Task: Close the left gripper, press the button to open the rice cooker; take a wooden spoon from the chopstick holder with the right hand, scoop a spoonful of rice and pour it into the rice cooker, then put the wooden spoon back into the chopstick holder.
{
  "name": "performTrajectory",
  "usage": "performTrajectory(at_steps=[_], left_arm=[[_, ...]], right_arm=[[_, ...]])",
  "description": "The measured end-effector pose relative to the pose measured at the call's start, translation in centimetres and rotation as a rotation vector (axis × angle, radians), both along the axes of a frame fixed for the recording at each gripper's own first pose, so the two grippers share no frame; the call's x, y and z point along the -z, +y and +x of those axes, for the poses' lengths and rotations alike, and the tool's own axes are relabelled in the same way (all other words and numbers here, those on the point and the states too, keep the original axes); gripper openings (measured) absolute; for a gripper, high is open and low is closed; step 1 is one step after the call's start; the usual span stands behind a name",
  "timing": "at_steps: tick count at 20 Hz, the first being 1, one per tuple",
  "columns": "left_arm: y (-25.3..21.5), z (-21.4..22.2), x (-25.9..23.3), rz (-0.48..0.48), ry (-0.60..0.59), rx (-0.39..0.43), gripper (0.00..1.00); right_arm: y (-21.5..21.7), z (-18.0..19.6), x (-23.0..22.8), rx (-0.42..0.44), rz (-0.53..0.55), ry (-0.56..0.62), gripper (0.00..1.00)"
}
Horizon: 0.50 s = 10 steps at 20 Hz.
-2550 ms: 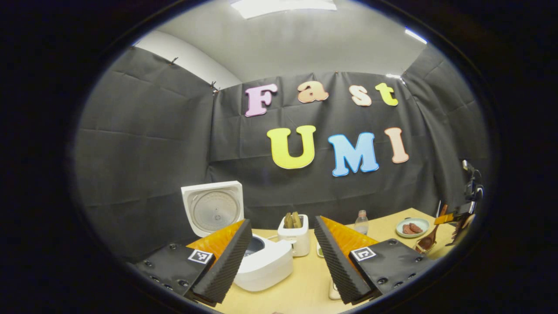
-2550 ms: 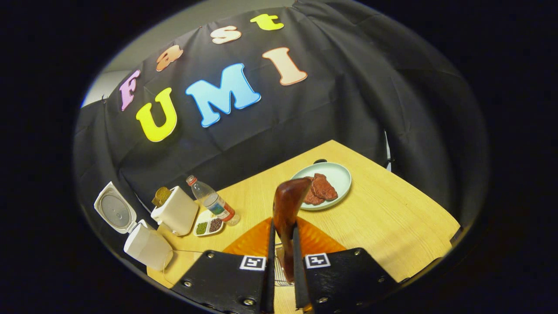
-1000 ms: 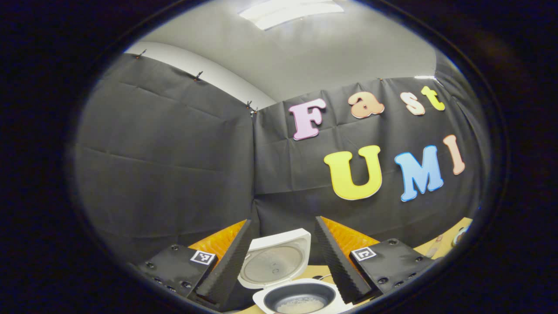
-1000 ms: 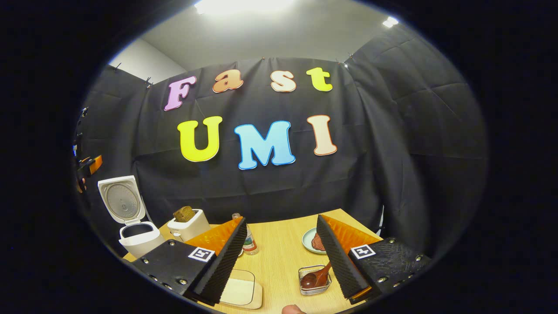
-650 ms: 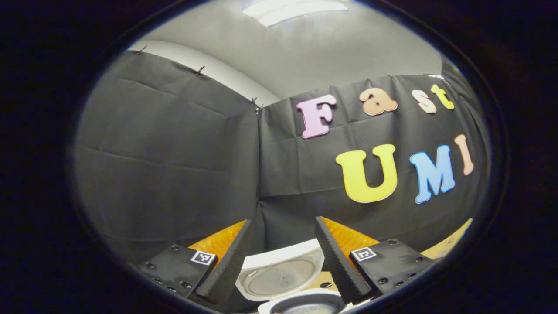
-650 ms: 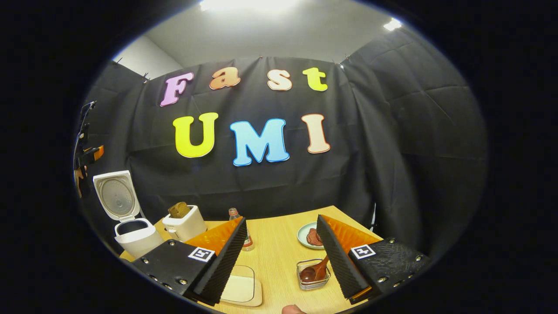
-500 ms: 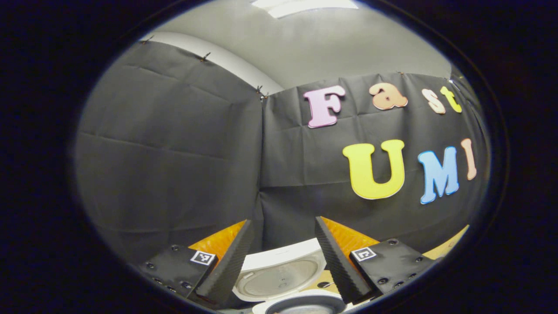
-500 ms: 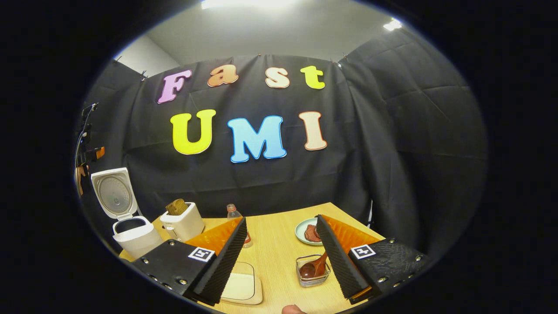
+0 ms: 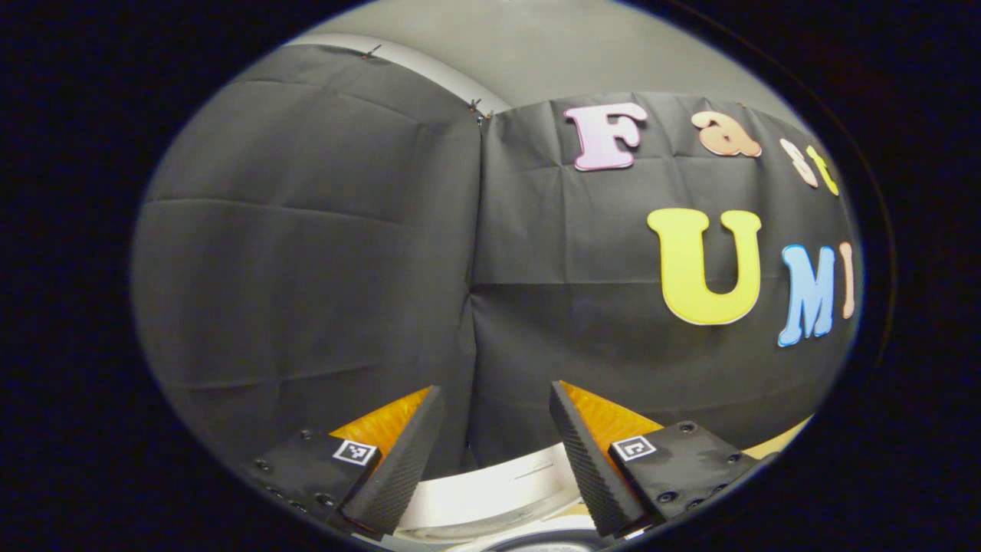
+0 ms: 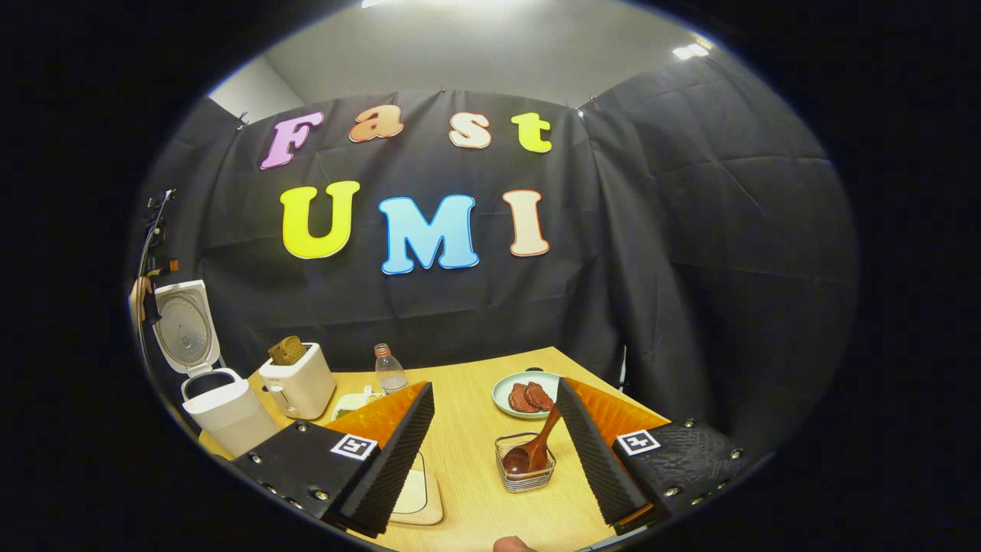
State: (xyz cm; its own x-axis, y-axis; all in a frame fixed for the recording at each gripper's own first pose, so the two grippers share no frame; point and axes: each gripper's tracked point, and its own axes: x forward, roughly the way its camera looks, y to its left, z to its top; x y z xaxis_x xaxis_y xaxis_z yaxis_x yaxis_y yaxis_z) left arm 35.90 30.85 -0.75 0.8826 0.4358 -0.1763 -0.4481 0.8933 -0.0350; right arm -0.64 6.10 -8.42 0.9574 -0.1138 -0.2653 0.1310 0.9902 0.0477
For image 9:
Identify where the black backdrop cloth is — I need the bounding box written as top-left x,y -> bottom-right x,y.
130,44 -> 865,480

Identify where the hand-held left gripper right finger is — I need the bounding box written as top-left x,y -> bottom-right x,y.
549,381 -> 768,538

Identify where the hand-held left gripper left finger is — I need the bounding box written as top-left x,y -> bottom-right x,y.
232,385 -> 448,537

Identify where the white rice cooker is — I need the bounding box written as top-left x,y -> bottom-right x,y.
376,442 -> 641,552

